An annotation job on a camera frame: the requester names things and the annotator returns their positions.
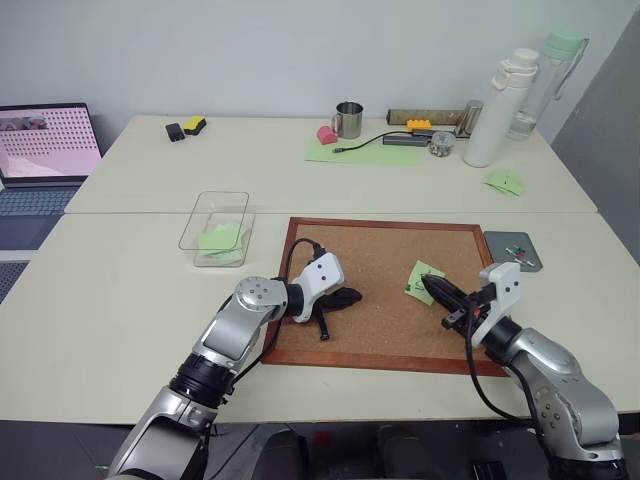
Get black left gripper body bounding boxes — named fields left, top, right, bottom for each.
left=310, top=286, right=353, bottom=316

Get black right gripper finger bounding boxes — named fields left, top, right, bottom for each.
left=421, top=275, right=465, bottom=314
left=422, top=273, right=471, bottom=307

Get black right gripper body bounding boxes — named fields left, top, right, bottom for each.
left=440, top=292, right=489, bottom=332

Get green sticky note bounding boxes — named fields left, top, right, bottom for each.
left=403, top=260, right=448, bottom=307

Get grey metal tray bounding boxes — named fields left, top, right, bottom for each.
left=482, top=230, right=544, bottom=273

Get clear plastic box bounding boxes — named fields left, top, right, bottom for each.
left=177, top=190, right=258, bottom=269

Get wood-framed cork board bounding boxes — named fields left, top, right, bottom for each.
left=259, top=216, right=509, bottom=377

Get folded green paper notes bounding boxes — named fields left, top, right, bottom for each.
left=482, top=168, right=529, bottom=198

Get green notes pile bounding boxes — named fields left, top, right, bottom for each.
left=197, top=221, right=251, bottom=262

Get large green paper sheet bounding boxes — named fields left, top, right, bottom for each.
left=304, top=135, right=421, bottom=168

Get clear jar of pins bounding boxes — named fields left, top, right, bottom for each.
left=428, top=130, right=455, bottom=159

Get grey usb hub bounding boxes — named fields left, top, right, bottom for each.
left=382, top=131, right=432, bottom=149

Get steel mug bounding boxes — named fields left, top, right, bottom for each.
left=329, top=101, right=365, bottom=139

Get white water bottle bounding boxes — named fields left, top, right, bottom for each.
left=462, top=47, right=541, bottom=168

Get yellow and black sponge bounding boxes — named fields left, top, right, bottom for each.
left=182, top=115, right=209, bottom=138

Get clear bottle green lid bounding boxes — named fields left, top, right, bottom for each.
left=506, top=31, right=591, bottom=142

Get black perforated panel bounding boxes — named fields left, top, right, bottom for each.
left=0, top=259, right=27, bottom=304

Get grey laptop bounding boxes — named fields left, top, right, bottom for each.
left=0, top=102, right=104, bottom=251

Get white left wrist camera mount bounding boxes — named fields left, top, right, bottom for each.
left=291, top=252, right=347, bottom=325

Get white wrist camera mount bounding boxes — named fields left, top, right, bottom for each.
left=291, top=252, right=347, bottom=325
left=471, top=261, right=522, bottom=349

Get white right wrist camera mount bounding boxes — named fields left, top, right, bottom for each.
left=471, top=261, right=522, bottom=349

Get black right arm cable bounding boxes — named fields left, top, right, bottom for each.
left=462, top=297, right=539, bottom=426

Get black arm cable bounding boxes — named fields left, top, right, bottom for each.
left=462, top=297, right=539, bottom=426
left=230, top=237, right=324, bottom=389

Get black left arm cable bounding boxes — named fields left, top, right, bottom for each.
left=230, top=237, right=324, bottom=389

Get black cable with plug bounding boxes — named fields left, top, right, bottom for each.
left=332, top=131, right=402, bottom=154

